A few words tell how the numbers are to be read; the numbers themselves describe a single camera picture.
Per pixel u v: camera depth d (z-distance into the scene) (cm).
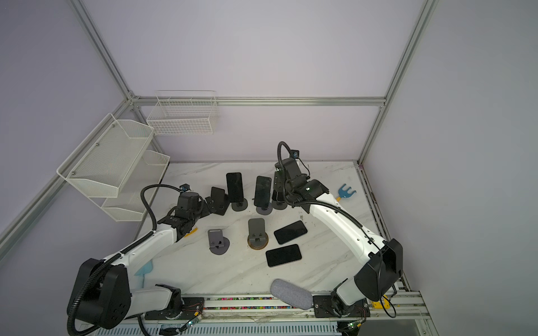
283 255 88
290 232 93
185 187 78
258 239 86
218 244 84
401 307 76
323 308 74
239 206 101
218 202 94
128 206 88
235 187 95
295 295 75
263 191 95
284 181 57
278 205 103
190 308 75
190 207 68
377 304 73
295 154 66
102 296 41
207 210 80
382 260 40
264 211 100
